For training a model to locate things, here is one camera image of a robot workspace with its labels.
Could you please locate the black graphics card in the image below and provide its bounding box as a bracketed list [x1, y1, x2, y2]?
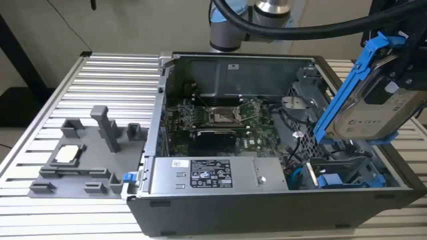
[192, 128, 251, 156]

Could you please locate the dark grey PC case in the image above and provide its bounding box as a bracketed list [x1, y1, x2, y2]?
[125, 51, 427, 237]

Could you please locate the silver power supply unit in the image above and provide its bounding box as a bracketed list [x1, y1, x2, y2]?
[145, 156, 289, 195]

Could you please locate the green motherboard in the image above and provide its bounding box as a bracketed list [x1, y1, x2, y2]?
[164, 97, 285, 159]

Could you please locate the blue case latch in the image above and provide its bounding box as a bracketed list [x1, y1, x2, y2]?
[121, 171, 138, 184]

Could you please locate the metal locking lever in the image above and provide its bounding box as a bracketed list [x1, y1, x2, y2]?
[193, 93, 216, 112]

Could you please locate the grey parts rack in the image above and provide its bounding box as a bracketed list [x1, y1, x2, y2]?
[28, 104, 149, 200]

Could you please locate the black desk frame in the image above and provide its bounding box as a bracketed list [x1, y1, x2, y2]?
[0, 13, 60, 128]

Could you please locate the grey metal drive cage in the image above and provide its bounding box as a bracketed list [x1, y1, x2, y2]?
[269, 63, 401, 191]

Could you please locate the CPU socket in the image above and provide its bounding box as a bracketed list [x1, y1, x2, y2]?
[208, 107, 241, 125]

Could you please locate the black case wire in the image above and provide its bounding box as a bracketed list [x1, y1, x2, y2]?
[275, 104, 321, 163]

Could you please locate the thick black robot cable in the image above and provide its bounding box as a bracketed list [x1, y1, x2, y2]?
[211, 0, 427, 41]

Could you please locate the blue wire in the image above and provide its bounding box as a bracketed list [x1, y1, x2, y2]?
[287, 166, 304, 190]

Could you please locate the thin black wall cable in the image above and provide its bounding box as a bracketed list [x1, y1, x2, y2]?
[45, 0, 92, 53]

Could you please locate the silver CPU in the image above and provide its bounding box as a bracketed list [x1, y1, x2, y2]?
[53, 144, 84, 163]

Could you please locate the metal socket cover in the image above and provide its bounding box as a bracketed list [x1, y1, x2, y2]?
[236, 97, 267, 118]

